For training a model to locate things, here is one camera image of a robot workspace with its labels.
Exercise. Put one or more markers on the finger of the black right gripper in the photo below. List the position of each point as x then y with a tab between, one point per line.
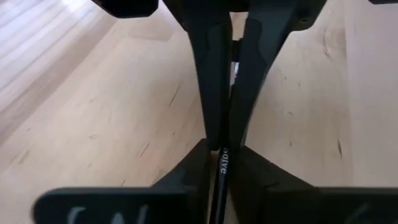
211	62
264	37

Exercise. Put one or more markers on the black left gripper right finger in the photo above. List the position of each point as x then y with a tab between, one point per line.
273	199

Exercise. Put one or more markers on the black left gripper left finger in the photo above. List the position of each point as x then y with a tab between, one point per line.
180	199

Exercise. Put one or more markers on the black makeup brush with lettering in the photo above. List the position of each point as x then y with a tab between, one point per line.
222	174

